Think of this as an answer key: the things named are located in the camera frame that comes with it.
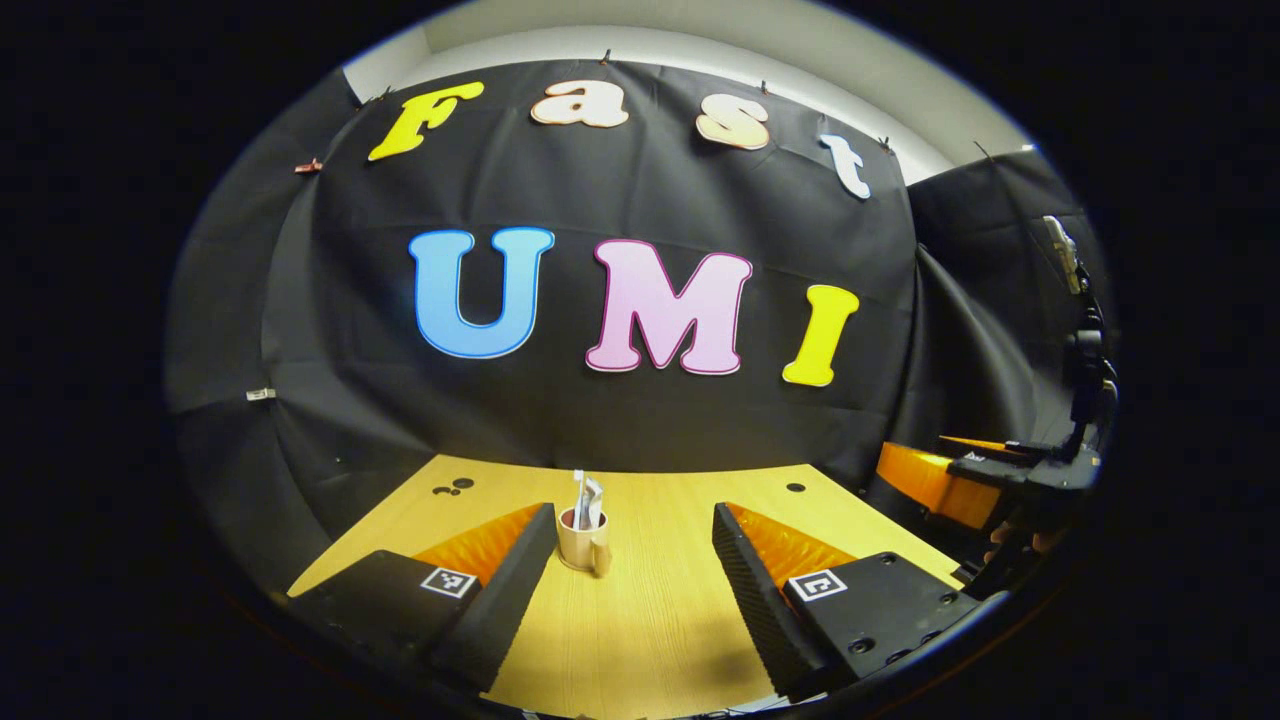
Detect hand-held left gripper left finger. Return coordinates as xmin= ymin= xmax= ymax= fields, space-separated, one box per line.
xmin=286 ymin=502 xmax=559 ymax=694

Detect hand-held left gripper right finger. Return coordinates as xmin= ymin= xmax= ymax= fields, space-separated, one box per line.
xmin=711 ymin=502 xmax=987 ymax=704

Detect beige cup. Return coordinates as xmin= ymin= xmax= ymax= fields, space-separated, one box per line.
xmin=556 ymin=506 xmax=613 ymax=579

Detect wooden desktop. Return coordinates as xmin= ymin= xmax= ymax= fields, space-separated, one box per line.
xmin=288 ymin=455 xmax=966 ymax=720

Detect black backdrop cloth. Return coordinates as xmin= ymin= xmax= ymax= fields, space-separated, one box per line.
xmin=165 ymin=58 xmax=1116 ymax=591

